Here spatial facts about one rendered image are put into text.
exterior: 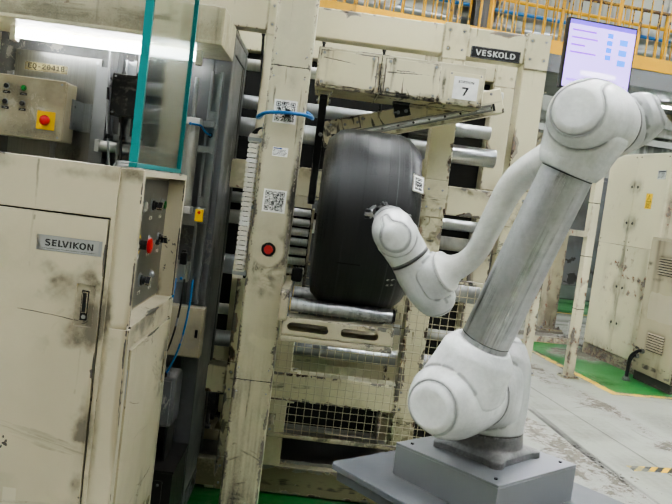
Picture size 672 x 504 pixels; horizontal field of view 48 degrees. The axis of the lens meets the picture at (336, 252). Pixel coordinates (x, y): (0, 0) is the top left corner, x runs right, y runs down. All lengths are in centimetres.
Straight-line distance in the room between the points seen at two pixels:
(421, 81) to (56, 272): 150
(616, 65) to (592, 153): 515
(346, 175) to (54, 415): 106
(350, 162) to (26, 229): 97
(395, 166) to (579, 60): 422
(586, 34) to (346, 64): 392
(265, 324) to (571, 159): 137
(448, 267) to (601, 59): 483
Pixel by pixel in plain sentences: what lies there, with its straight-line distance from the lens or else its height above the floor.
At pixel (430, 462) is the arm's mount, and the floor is 71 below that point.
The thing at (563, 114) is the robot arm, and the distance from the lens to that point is 140.
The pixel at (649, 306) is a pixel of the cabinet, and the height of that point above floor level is 65.
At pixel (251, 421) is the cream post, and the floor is 48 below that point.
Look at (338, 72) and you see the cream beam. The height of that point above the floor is 170.
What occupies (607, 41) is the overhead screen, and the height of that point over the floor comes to 273.
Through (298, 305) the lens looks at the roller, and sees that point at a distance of 241.
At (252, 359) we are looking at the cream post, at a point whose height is 69.
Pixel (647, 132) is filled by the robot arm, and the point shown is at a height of 146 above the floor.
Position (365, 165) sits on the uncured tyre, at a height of 137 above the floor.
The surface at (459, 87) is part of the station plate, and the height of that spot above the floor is 170.
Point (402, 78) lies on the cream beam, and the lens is 277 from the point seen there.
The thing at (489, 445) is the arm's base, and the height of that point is 77.
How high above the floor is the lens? 127
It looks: 4 degrees down
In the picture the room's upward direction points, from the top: 7 degrees clockwise
